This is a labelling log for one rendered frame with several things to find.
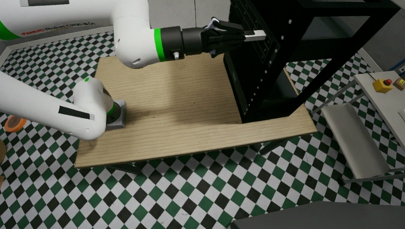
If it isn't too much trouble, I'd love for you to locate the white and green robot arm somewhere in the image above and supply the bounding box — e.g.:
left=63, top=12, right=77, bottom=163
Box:
left=0, top=0, right=185, bottom=141

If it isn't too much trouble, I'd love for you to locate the black server rack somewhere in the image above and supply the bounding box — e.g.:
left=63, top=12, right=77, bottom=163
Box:
left=223, top=0, right=401, bottom=124

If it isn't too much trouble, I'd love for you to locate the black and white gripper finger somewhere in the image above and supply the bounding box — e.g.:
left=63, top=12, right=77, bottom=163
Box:
left=208, top=38, right=265, bottom=58
left=206, top=17, right=266, bottom=42

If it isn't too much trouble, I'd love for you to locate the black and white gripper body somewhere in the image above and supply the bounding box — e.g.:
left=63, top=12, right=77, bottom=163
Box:
left=182, top=25, right=220, bottom=56

